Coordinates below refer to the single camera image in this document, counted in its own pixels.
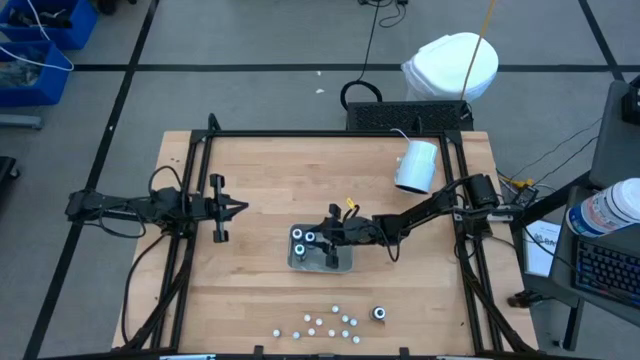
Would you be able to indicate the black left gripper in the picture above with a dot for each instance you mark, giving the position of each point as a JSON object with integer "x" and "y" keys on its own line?
{"x": 212, "y": 207}

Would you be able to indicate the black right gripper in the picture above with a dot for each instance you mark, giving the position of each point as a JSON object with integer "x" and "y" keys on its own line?
{"x": 350, "y": 232}

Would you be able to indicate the large blue food coloring bottle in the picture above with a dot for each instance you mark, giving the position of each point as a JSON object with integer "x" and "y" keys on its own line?
{"x": 310, "y": 236}

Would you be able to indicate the large green food coloring bottle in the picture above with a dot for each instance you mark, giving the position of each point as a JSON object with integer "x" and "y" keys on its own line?
{"x": 299, "y": 249}

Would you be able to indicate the large purple food coloring bottle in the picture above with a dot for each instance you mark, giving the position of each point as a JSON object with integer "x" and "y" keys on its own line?
{"x": 297, "y": 233}

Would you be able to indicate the large dark-tipped food coloring bottle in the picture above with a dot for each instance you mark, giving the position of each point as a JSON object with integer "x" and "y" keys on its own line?
{"x": 379, "y": 313}

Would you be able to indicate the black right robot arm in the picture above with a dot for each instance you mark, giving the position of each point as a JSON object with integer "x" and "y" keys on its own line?
{"x": 425, "y": 210}

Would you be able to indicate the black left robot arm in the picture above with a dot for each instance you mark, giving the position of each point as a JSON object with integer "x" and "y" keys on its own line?
{"x": 125, "y": 205}

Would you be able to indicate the clear plastic tray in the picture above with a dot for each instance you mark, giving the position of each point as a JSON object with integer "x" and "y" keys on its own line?
{"x": 312, "y": 262}

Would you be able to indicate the small yellow tag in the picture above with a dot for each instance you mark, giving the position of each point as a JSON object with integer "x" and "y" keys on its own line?
{"x": 351, "y": 203}

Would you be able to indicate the white cylinder with black opening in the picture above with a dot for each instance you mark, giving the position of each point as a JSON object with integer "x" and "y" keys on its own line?
{"x": 417, "y": 165}

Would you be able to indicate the black vented computer case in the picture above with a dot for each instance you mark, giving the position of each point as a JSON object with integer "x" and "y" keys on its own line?
{"x": 390, "y": 116}

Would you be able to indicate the white LED light bar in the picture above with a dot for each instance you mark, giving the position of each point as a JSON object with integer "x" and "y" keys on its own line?
{"x": 187, "y": 357}
{"x": 465, "y": 357}

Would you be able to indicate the white lined trash bin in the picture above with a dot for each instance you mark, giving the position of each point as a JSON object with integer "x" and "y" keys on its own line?
{"x": 440, "y": 65}

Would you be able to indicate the white printed paper sheet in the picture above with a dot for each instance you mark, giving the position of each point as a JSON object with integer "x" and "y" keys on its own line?
{"x": 540, "y": 255}

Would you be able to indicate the grey flat bar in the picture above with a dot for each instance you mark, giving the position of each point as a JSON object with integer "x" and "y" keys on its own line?
{"x": 20, "y": 121}

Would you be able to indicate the black floor object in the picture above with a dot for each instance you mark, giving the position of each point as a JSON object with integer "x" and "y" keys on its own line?
{"x": 6, "y": 172}

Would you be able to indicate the blue plastic storage bin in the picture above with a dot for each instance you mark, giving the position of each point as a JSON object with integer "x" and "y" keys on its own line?
{"x": 30, "y": 95}
{"x": 85, "y": 20}

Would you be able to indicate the dark grey desk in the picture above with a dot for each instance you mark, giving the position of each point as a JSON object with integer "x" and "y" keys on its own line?
{"x": 567, "y": 270}

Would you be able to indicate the white wipes canister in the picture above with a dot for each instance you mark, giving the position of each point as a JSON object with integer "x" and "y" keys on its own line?
{"x": 605, "y": 207}

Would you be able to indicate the black backlit keyboard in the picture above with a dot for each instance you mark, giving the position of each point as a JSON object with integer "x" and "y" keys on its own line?
{"x": 610, "y": 272}

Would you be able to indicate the black desk device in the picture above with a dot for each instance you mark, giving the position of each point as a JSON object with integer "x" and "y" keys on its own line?
{"x": 632, "y": 102}

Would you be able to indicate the small black frame bracket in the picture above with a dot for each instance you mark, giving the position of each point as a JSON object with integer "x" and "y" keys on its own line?
{"x": 258, "y": 350}
{"x": 404, "y": 352}

